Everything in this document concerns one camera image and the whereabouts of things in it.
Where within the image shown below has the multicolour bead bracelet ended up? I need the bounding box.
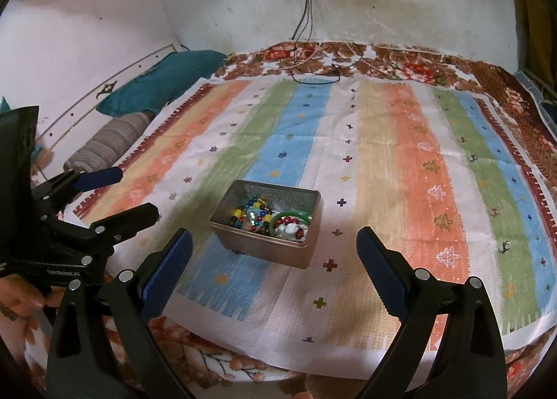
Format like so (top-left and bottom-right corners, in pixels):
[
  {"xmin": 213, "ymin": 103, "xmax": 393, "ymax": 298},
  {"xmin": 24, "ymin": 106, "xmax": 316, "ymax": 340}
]
[{"xmin": 227, "ymin": 196, "xmax": 276, "ymax": 235}]

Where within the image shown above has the white cable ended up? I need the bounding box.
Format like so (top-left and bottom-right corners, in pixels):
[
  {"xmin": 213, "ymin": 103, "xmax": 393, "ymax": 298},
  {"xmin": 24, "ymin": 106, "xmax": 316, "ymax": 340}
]
[{"xmin": 300, "ymin": 0, "xmax": 362, "ymax": 78}]

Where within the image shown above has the teal pillow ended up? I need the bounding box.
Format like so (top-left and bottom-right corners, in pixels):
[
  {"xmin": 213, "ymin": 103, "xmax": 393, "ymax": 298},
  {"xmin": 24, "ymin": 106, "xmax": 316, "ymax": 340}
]
[{"xmin": 96, "ymin": 50, "xmax": 228, "ymax": 118}]

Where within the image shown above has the brown floral blanket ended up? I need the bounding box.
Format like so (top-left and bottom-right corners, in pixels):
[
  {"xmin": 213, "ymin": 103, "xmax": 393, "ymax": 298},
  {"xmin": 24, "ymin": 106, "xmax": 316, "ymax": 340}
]
[{"xmin": 17, "ymin": 39, "xmax": 557, "ymax": 399}]

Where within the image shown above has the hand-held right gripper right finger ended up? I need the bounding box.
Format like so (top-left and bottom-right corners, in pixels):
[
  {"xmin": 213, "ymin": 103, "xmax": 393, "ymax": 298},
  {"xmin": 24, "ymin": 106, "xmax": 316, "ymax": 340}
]
[{"xmin": 356, "ymin": 226, "xmax": 508, "ymax": 399}]

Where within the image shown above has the green bangle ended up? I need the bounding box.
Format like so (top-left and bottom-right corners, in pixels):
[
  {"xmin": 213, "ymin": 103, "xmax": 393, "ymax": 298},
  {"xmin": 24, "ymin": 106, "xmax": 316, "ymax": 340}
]
[{"xmin": 268, "ymin": 210, "xmax": 314, "ymax": 245}]

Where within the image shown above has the metal tin box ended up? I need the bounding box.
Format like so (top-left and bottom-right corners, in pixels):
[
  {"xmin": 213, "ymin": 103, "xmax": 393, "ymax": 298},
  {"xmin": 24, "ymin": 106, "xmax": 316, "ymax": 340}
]
[{"xmin": 209, "ymin": 179, "xmax": 322, "ymax": 269}]

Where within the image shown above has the person's left hand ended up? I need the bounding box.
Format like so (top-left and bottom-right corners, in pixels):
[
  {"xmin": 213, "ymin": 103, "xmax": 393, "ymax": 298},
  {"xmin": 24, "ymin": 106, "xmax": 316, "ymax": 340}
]
[{"xmin": 0, "ymin": 274, "xmax": 49, "ymax": 322}]

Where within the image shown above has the yellow curtain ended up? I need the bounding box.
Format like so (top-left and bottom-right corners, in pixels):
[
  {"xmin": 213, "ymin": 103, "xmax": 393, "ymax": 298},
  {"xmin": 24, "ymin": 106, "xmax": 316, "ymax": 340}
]
[{"xmin": 513, "ymin": 0, "xmax": 557, "ymax": 73}]

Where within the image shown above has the striped woven mat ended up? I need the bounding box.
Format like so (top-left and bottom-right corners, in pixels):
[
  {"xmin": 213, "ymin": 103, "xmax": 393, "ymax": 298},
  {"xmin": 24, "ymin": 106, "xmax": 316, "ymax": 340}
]
[{"xmin": 72, "ymin": 77, "xmax": 557, "ymax": 371}]

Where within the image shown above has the pastel bead bracelet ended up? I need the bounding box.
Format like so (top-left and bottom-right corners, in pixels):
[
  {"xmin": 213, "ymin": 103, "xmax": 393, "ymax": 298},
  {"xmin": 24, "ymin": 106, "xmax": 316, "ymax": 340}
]
[{"xmin": 277, "ymin": 225, "xmax": 307, "ymax": 244}]

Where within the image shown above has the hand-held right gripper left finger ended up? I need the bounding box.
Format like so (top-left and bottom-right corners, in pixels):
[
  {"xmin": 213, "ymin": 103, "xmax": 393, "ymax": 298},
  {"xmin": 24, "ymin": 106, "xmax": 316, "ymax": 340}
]
[{"xmin": 46, "ymin": 228, "xmax": 195, "ymax": 399}]

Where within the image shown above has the red bead bracelet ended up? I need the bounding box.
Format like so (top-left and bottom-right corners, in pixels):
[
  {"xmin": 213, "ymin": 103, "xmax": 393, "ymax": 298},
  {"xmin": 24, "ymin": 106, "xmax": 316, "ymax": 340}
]
[{"xmin": 275, "ymin": 215, "xmax": 311, "ymax": 240}]

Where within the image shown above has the striped bolster pillow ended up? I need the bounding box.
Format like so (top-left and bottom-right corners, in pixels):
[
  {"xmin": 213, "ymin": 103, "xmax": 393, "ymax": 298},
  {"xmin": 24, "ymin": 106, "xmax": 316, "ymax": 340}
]
[{"xmin": 63, "ymin": 112, "xmax": 153, "ymax": 174}]

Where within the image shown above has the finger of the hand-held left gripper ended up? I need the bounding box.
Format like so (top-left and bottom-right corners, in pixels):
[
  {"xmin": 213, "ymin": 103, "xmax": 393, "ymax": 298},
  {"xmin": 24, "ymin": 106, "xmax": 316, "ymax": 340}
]
[
  {"xmin": 86, "ymin": 202, "xmax": 160, "ymax": 261},
  {"xmin": 31, "ymin": 166, "xmax": 124, "ymax": 213}
]

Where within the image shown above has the black cable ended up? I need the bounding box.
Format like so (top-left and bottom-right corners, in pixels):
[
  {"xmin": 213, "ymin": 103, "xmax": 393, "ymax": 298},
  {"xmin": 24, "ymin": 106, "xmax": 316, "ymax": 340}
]
[{"xmin": 289, "ymin": 0, "xmax": 365, "ymax": 85}]

